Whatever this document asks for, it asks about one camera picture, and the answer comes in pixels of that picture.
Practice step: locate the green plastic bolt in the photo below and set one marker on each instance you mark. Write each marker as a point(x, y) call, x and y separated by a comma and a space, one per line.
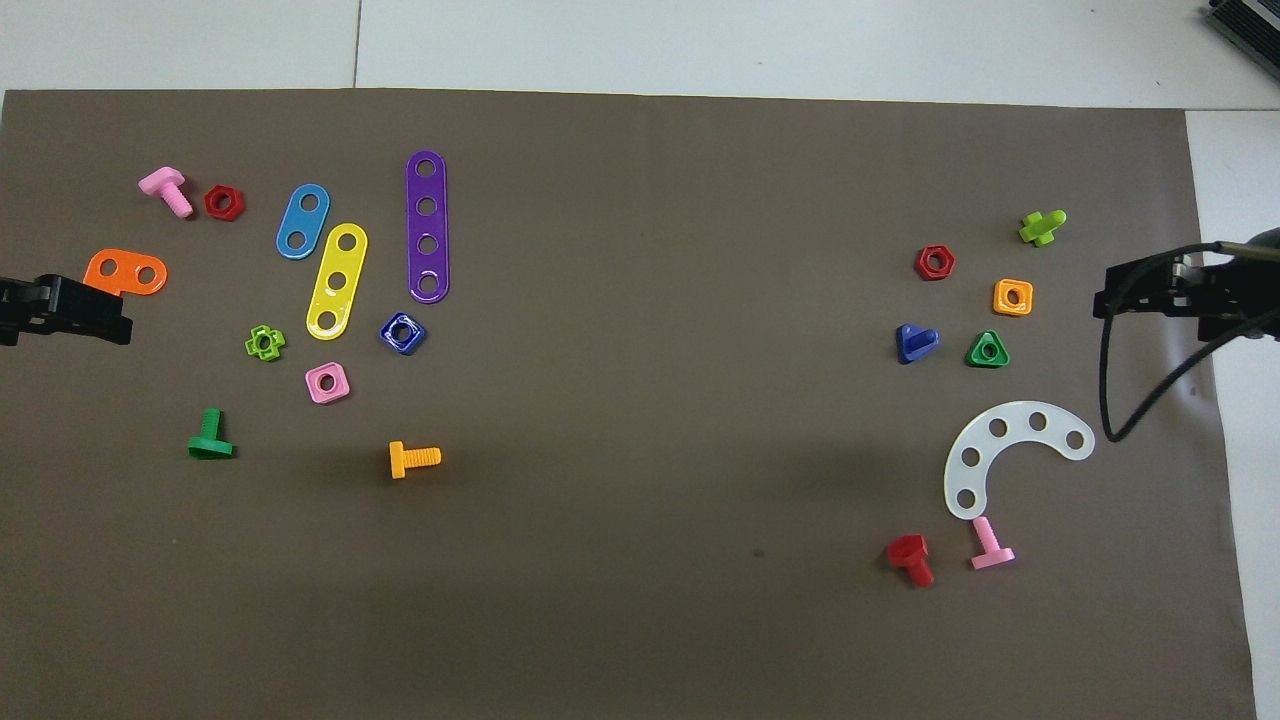
point(211, 440)

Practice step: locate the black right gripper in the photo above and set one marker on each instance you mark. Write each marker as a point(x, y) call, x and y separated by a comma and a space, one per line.
point(1190, 285)

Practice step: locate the lime cross-head bolt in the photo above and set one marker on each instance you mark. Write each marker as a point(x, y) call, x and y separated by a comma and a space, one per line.
point(1040, 230)

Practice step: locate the orange plastic bolt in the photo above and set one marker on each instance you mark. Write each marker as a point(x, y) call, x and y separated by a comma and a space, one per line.
point(415, 459)

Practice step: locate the blue two-hole plate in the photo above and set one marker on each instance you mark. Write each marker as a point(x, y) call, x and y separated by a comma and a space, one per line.
point(303, 221)

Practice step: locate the pink square nut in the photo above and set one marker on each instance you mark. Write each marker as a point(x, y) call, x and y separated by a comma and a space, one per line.
point(312, 392)

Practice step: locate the pink plastic bolt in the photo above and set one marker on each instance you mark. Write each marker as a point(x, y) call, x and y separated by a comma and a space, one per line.
point(985, 540)
point(165, 182)

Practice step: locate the brown table mat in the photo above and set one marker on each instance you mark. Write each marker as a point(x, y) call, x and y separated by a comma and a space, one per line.
point(650, 450)

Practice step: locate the grey ribbed device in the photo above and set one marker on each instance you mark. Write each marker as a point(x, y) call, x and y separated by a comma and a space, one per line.
point(1250, 20)

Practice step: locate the green triangle nut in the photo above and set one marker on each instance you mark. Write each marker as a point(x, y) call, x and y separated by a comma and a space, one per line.
point(975, 359)

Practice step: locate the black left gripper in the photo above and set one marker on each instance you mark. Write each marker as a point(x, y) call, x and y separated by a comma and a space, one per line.
point(70, 303)

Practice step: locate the red hex nut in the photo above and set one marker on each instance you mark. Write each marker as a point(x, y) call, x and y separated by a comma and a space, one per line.
point(921, 263)
point(210, 203)

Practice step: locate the lime cross nut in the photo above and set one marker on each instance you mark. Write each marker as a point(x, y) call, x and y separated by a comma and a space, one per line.
point(277, 343)

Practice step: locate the orange square nut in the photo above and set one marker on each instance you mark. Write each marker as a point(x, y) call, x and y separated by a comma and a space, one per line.
point(999, 307)

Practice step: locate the orange three-hole corner plate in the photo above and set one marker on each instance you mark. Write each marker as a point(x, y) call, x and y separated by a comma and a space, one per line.
point(125, 270)

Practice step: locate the blue triangle-head bolt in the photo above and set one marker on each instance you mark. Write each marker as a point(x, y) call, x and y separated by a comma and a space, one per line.
point(912, 345)

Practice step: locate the white curved five-hole plate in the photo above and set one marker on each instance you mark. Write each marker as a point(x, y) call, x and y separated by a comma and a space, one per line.
point(1018, 422)

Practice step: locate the yellow three-hole plate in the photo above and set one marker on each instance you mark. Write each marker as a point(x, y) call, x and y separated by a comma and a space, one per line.
point(342, 262)

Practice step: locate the blue square nut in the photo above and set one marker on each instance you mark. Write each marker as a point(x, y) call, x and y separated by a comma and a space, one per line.
point(415, 340)

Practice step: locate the purple four-hole plate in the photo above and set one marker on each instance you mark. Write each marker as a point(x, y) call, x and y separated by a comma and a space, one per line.
point(427, 187)

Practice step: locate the red plastic bolt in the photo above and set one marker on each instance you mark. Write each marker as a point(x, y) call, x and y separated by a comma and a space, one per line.
point(908, 550)

